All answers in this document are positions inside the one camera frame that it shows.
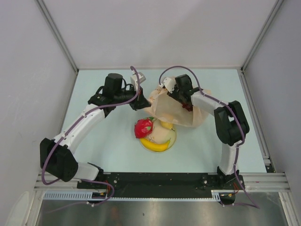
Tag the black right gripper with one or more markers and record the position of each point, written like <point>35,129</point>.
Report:
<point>173,94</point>

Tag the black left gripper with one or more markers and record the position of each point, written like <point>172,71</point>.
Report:
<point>140,102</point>

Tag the dark red fake fruit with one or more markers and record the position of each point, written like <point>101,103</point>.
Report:
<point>188,107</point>

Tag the translucent banana-print plastic bag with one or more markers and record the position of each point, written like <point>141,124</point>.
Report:
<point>169,110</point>

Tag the orange fake fruit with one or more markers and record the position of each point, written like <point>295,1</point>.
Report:
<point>167,125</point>

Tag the yellow fake banana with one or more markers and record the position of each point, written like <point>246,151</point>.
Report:
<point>153,146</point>

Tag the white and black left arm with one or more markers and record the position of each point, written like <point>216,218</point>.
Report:
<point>57,154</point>

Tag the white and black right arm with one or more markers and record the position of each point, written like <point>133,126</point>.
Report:
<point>230,121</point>

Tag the cream plate with leaf motif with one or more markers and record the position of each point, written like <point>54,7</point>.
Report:
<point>160,135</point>

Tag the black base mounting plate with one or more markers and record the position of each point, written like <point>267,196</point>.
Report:
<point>163,192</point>

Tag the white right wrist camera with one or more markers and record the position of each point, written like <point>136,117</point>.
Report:
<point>169,84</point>

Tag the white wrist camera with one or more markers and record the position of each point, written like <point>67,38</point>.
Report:
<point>137,80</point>
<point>169,84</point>

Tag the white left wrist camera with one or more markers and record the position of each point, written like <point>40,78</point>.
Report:
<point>137,80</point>

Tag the aluminium left corner post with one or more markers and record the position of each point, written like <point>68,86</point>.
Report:
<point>56,33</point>

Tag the aluminium corner post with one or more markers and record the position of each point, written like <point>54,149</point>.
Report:
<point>267,24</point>
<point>56,33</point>

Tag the aluminium right side rail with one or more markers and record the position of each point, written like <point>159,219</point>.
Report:
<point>256,124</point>

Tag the aluminium right corner post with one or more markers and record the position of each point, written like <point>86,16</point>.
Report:
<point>267,24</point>

